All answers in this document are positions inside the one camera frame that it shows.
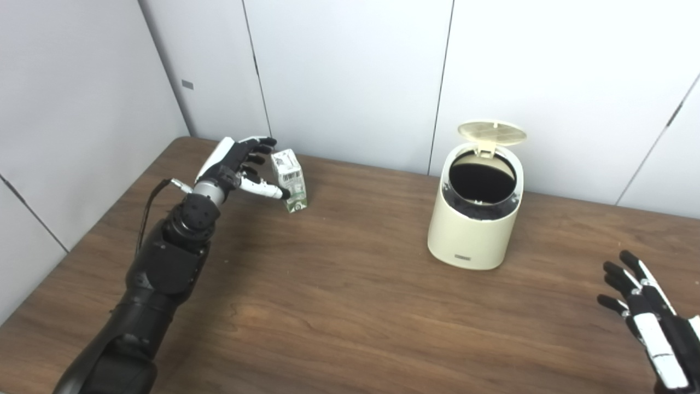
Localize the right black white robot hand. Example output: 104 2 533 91
597 250 700 392

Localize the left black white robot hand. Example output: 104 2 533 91
194 136 291 201

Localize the white green milk carton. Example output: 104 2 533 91
271 148 308 214

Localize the cream-colored desktop bin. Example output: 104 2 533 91
427 141 524 270

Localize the cream round bin lid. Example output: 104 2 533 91
457 120 527 159

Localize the black bin liner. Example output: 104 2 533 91
442 150 519 221

